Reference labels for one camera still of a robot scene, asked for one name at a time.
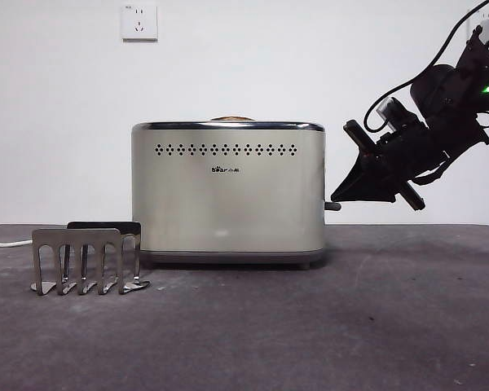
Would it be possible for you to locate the cream two-slot toaster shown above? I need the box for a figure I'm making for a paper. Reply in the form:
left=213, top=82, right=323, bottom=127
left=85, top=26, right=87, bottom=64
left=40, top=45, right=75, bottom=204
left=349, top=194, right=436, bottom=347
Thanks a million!
left=130, top=120, right=326, bottom=270

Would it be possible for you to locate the steel bread rack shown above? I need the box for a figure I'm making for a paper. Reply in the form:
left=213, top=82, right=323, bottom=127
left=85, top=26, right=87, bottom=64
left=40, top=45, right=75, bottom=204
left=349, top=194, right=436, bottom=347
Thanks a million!
left=30, top=221, right=152, bottom=297

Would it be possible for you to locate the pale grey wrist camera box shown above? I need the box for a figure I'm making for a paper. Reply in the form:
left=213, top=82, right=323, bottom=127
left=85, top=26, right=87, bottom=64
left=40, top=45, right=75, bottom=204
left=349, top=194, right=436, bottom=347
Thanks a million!
left=376, top=96, right=409, bottom=124

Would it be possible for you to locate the white wall socket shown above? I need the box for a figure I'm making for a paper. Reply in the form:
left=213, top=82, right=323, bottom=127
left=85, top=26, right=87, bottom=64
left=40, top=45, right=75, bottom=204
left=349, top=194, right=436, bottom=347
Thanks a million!
left=121, top=4, right=159, bottom=42

